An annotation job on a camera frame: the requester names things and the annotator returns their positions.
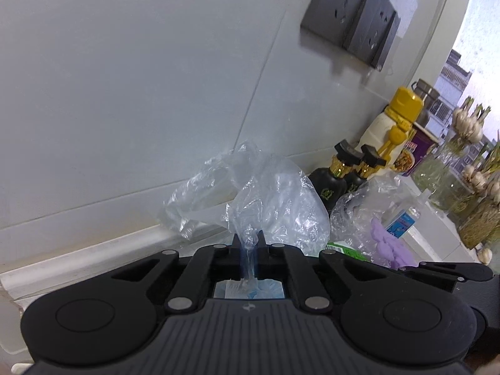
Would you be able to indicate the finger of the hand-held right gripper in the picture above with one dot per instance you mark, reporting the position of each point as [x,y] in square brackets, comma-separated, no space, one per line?
[449,271]

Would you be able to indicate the clear spray bottle blue label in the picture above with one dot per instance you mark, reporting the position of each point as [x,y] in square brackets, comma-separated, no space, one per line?
[400,222]

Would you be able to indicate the cream bottle yellow cap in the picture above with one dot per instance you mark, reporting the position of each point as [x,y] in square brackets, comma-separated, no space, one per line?
[381,129]

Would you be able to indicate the purple instant noodle cup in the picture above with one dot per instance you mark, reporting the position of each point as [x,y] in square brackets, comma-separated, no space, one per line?
[418,148]

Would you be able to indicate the steel flask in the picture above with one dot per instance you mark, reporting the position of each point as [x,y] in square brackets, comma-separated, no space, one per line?
[427,97]

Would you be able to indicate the glass jar with garlic roots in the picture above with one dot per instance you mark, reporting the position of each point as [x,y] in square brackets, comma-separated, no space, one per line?
[480,222]

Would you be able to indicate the black bottle gold neck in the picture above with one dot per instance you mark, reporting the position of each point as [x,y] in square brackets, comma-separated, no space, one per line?
[356,181]
[328,187]

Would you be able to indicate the dark grey wall socket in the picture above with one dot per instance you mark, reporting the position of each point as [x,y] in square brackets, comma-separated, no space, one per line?
[336,4]
[371,27]

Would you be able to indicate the single garlic bulb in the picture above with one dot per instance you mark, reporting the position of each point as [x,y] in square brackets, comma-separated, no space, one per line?
[485,255]

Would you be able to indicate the clear plastic bag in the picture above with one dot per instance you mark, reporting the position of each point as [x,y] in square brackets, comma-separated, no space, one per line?
[273,203]
[351,207]

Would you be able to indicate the garlic bulb bunch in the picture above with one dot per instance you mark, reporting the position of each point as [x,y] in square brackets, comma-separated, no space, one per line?
[478,179]
[466,123]

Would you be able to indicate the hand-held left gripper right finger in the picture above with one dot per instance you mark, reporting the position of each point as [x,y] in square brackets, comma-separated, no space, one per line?
[263,259]

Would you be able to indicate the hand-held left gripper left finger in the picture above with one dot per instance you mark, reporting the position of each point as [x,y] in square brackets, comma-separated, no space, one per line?
[234,259]

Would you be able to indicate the glass jar with green stems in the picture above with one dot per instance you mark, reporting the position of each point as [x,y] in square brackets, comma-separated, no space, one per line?
[437,172]

